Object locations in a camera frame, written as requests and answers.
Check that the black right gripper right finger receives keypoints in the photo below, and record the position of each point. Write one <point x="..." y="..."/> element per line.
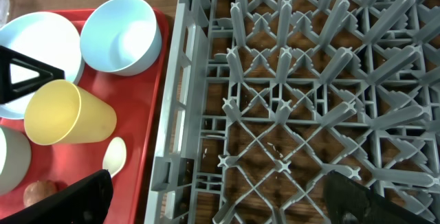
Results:
<point x="349" y="202"/>

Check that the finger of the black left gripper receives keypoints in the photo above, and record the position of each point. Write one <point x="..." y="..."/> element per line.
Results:
<point x="22" y="75"/>

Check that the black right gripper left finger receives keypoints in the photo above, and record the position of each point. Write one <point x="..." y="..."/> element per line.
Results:
<point x="86" y="201"/>

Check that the yellow plastic cup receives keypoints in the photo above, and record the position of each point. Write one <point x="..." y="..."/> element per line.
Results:
<point x="62" y="113"/>

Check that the white plastic spoon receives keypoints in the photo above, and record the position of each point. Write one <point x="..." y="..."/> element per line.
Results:
<point x="115" y="156"/>

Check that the light blue bowl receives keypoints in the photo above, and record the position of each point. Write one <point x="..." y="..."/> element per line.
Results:
<point x="121" y="37"/>

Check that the clear plastic waste bin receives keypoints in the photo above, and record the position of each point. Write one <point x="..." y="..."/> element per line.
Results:
<point x="4" y="11"/>

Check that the grey plastic dishwasher rack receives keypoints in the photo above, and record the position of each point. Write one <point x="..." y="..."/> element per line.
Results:
<point x="264" y="97"/>

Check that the orange carrot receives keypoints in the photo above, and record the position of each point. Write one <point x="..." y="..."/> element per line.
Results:
<point x="38" y="191"/>

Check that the green bowl with food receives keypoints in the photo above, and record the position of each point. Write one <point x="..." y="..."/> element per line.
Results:
<point x="16" y="155"/>

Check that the red plastic serving tray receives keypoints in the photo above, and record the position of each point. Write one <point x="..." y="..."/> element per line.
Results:
<point x="134" y="99"/>

